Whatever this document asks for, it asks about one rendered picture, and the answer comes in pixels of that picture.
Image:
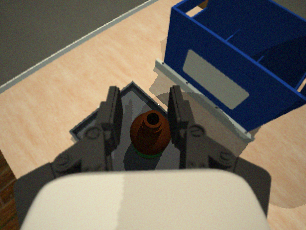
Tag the brown glass bottle with green label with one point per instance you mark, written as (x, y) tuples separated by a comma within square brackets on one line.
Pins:
[(150, 134)]

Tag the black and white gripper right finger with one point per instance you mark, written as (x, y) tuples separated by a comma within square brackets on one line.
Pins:
[(196, 148)]

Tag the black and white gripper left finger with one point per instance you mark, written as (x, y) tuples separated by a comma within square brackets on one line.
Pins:
[(93, 151)]

